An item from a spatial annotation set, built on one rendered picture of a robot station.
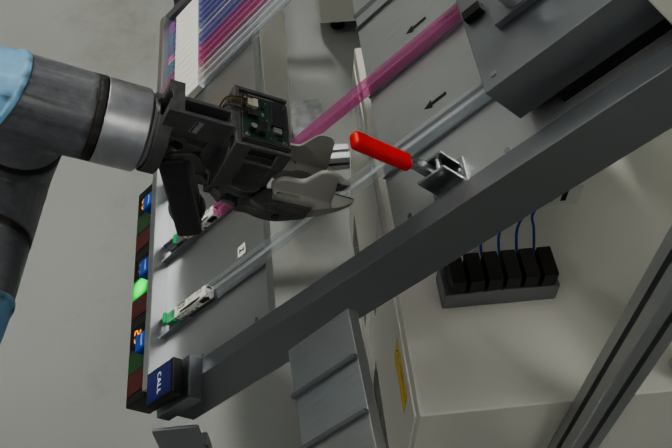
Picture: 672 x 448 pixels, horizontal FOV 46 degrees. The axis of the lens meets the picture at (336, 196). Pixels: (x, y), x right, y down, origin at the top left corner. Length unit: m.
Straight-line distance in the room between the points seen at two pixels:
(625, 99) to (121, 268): 1.50
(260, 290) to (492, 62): 0.37
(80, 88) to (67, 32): 1.91
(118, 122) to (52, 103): 0.05
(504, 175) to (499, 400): 0.48
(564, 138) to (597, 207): 0.64
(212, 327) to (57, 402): 0.94
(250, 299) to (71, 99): 0.32
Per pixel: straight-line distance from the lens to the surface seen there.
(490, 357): 1.10
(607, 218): 1.26
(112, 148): 0.68
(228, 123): 0.69
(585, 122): 0.63
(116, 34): 2.54
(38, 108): 0.67
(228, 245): 0.94
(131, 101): 0.68
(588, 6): 0.62
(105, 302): 1.91
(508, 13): 0.65
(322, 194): 0.75
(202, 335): 0.93
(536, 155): 0.64
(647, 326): 0.85
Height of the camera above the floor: 1.58
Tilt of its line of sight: 52 degrees down
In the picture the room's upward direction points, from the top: straight up
